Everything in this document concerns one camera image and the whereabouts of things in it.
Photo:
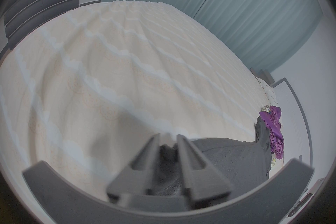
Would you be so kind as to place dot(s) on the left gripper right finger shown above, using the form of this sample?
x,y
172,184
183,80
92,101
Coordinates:
x,y
202,181

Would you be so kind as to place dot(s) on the bed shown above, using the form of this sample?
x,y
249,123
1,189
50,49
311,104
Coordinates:
x,y
105,73

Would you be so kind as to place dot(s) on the black chest of drawers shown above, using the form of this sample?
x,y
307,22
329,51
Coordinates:
x,y
42,7

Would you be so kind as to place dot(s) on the white printed garment green trim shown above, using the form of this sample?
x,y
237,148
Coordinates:
x,y
277,162

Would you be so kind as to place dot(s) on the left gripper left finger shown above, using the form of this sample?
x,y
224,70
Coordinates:
x,y
136,178

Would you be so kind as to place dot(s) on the white printed pillow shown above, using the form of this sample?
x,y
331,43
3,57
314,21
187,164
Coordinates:
x,y
269,93

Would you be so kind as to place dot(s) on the black T-shirt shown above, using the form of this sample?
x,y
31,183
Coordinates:
x,y
231,157

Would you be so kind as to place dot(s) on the grey bedside table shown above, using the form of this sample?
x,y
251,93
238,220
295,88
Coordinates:
x,y
261,74

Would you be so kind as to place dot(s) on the purple satin garment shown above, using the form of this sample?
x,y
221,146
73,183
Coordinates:
x,y
275,133

